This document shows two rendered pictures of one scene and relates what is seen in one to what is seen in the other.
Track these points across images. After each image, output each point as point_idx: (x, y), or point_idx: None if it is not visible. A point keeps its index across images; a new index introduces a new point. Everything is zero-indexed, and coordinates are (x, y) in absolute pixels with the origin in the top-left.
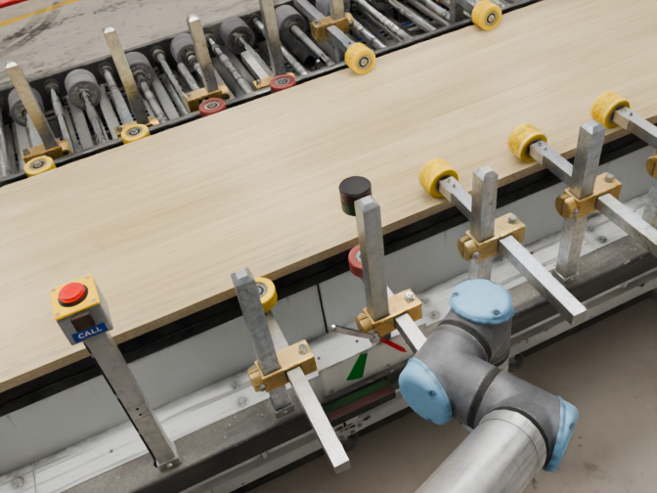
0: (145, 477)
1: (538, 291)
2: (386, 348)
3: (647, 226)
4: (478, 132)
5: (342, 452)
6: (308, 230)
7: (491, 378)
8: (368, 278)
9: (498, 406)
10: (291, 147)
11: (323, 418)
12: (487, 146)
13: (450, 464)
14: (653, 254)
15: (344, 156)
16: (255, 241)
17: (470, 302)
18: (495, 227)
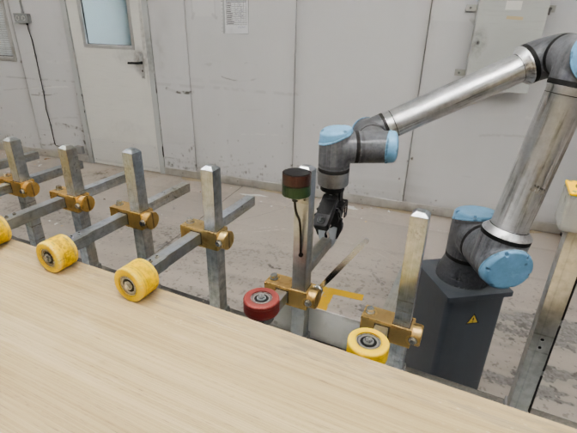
0: (542, 417)
1: (238, 216)
2: None
3: (161, 192)
4: (14, 304)
5: (401, 268)
6: (258, 354)
7: (371, 125)
8: (311, 242)
9: (381, 120)
10: None
11: (396, 283)
12: (45, 290)
13: (427, 99)
14: (178, 197)
15: (88, 399)
16: (312, 389)
17: (344, 128)
18: (202, 225)
